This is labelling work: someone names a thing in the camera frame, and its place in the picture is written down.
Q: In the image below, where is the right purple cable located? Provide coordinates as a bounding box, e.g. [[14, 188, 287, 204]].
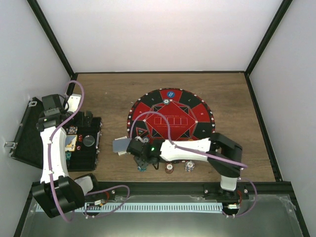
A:
[[129, 111, 258, 218]]

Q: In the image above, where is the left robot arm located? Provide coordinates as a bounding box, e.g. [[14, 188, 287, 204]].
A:
[[32, 94, 101, 218]]

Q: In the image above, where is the blue white poker chip stack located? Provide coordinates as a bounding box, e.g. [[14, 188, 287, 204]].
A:
[[184, 160, 195, 172]]

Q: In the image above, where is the round red black poker mat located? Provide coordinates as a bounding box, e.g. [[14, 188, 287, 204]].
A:
[[127, 88, 215, 143]]

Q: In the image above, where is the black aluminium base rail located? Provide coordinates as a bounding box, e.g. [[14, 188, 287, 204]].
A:
[[85, 182, 296, 202]]

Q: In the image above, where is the orange brown poker chip stack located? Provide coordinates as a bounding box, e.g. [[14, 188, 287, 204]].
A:
[[165, 163, 174, 174]]

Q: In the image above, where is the black round dealer button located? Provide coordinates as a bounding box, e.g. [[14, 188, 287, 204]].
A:
[[82, 135, 95, 147]]

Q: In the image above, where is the black frame post left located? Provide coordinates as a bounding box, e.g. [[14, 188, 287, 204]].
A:
[[26, 0, 75, 76]]

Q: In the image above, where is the black frame post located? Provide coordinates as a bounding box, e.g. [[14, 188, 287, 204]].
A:
[[245, 0, 293, 75], [26, 0, 75, 76]]

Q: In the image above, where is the light blue slotted cable duct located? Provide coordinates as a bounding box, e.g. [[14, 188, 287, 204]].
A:
[[75, 202, 223, 214]]

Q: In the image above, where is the purple cable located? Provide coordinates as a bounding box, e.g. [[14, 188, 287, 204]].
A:
[[48, 80, 130, 223], [129, 111, 258, 218]]

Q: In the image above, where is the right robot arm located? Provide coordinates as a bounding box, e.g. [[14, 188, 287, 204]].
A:
[[126, 133, 247, 199]]

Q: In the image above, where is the black frame post right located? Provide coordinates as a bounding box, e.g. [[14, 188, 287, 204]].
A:
[[245, 0, 293, 75]]

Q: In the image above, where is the green poker chip stack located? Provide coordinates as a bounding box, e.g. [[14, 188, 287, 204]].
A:
[[137, 166, 147, 172]]

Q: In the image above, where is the blue small blind button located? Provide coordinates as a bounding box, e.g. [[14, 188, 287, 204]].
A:
[[166, 91, 175, 98]]

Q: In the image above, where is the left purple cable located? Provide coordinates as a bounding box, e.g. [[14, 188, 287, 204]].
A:
[[48, 80, 130, 223]]

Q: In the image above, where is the triangular all in marker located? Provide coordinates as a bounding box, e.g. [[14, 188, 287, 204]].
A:
[[136, 127, 148, 138]]

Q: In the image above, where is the card deck in case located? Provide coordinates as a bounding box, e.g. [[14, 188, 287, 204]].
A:
[[65, 135, 77, 152]]

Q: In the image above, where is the black poker set case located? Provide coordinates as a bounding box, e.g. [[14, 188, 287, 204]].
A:
[[9, 97, 102, 172]]

